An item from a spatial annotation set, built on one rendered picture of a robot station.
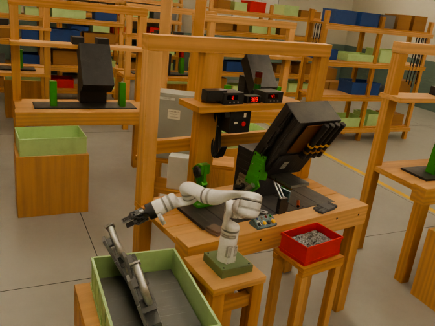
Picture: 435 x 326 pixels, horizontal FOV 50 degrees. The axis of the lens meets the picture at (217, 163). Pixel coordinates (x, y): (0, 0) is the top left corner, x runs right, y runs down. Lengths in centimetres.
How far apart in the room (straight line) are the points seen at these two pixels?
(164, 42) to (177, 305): 147
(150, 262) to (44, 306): 141
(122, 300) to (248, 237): 90
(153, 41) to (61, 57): 685
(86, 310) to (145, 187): 100
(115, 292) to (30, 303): 151
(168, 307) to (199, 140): 126
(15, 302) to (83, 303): 146
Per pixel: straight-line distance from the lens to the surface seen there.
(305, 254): 269
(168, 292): 227
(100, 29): 1204
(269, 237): 289
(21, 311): 364
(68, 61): 957
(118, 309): 217
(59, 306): 364
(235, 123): 305
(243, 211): 190
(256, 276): 246
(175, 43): 282
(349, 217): 338
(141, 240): 314
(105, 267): 235
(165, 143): 304
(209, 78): 298
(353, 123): 882
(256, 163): 299
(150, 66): 277
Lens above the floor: 216
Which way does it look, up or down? 19 degrees down
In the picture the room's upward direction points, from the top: 6 degrees clockwise
